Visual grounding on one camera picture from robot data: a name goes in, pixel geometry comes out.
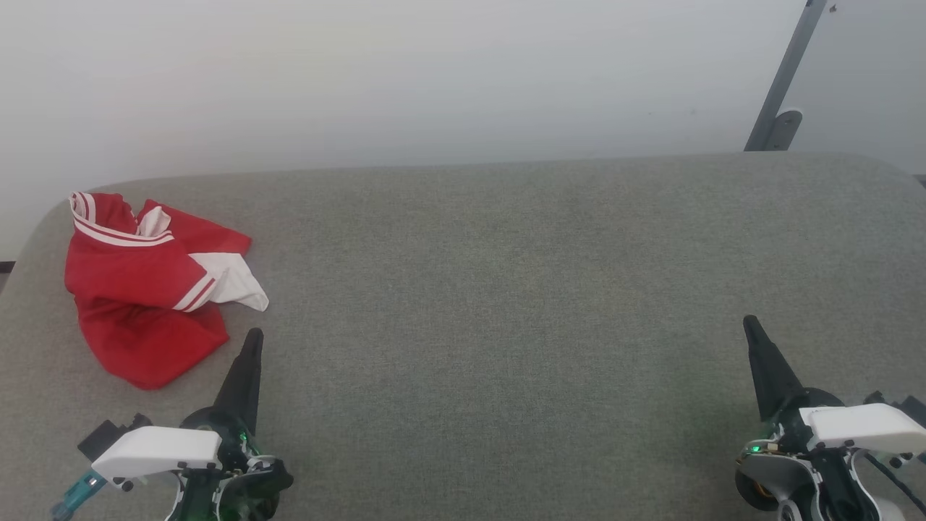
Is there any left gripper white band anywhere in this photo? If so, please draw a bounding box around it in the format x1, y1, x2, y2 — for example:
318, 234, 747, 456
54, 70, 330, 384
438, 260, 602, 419
90, 329, 264, 484

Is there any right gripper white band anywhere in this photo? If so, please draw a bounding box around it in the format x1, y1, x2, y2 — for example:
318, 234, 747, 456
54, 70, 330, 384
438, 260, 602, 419
743, 315, 926, 454

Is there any red shirt with white sleeves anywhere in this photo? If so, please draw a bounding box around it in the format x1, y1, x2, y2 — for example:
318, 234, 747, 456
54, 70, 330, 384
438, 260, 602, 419
64, 191, 270, 391

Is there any grey metal pole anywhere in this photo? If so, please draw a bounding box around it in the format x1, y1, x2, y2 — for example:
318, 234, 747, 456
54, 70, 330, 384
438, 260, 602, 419
744, 0, 829, 153

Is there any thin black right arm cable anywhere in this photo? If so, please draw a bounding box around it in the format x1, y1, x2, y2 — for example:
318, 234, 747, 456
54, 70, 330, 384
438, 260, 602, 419
865, 452, 926, 511

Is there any teal cable connector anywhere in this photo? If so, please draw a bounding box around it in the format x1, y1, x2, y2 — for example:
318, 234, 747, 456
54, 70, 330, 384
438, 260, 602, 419
51, 470, 109, 520

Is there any grey metal pole bracket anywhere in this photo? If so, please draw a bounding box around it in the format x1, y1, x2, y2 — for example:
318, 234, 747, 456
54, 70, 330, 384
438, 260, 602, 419
769, 109, 804, 152

